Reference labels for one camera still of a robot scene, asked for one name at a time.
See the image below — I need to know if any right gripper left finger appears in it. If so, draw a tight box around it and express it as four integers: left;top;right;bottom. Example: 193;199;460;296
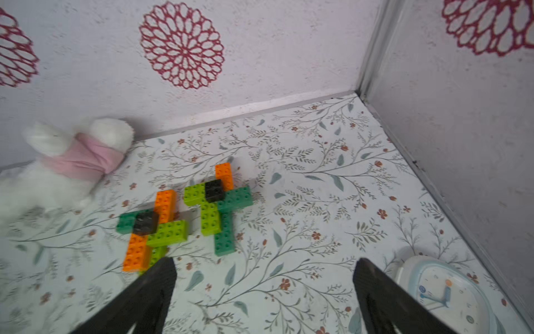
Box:
73;257;177;333

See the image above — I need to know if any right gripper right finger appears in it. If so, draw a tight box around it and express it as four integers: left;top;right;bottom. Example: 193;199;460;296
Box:
353;257;455;334

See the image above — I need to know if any lime lego brick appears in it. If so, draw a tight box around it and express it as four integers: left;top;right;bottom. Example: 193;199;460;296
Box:
139;246;168;275
200;202;221;237
183;183;207;207
147;220;189;248

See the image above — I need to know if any dark green lego brick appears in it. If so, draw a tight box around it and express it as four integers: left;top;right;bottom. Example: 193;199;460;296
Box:
214;212;236;257
115;211;140;235
217;186;253;213

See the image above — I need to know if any black lego block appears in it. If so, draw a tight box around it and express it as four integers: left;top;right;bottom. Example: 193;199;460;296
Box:
204;179;225;203
132;210;159;236

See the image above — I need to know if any orange lego brick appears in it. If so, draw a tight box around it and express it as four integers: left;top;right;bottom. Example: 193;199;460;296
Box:
122;234;152;272
154;189;177;224
215;162;234;191

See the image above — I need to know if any orange lego brick bottom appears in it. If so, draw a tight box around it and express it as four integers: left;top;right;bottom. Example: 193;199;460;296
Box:
122;234;152;272

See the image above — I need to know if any dark green lego brick bottom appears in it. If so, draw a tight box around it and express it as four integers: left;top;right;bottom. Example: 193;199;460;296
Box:
115;211;140;235

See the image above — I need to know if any white plush toy pink shirt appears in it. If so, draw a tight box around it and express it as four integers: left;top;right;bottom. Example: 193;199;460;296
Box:
1;118;134;224

